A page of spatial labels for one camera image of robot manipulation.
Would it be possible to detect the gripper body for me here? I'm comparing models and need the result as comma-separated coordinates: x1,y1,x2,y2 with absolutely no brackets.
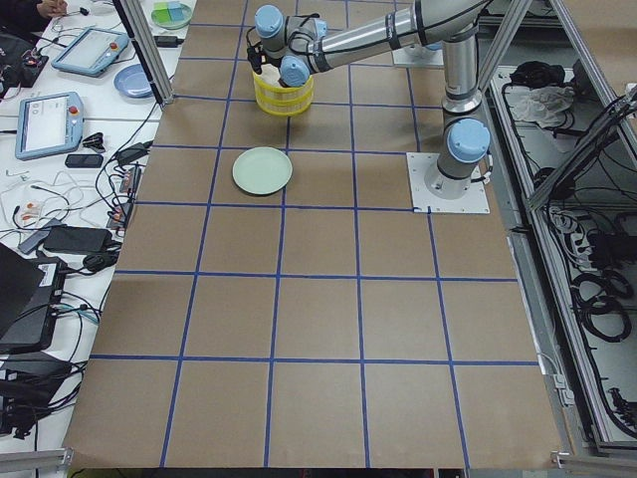
258,52,285,81

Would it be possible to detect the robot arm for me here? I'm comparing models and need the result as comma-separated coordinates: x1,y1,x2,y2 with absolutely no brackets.
272,1,420,170

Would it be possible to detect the green plate with blocks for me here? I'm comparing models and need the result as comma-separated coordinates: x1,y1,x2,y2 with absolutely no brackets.
150,1,193,30

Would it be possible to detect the black power adapter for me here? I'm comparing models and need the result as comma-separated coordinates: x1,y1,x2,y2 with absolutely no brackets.
153,35,183,48

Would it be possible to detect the pale green plate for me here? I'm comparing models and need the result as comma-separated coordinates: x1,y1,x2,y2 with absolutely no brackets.
232,146,293,195

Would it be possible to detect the blue plate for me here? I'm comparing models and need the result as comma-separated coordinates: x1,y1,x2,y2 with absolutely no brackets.
113,64,153,99

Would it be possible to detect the upper teach pendant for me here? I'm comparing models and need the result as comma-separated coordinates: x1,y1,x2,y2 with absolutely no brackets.
52,27,129,78

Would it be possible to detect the teach pendant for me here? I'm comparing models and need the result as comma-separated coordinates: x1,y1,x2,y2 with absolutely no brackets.
15,92,84,160
52,27,129,78

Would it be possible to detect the black phone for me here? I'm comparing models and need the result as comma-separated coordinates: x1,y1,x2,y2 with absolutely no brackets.
65,153,104,169

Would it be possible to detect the lower teach pendant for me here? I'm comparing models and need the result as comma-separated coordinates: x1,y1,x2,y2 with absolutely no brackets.
15,92,84,160

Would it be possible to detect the black power brick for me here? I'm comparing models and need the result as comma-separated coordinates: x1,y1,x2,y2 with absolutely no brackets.
43,226,111,255

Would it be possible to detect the black laptop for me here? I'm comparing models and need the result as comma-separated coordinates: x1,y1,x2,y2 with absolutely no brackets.
1,245,67,355

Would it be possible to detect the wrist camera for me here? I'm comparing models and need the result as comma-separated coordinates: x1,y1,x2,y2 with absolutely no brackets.
247,45,263,75

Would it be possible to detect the aluminium frame post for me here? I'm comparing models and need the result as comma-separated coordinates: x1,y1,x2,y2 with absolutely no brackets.
113,0,173,108

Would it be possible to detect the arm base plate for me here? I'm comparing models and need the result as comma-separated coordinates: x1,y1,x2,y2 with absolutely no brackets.
406,152,490,214
392,42,444,70

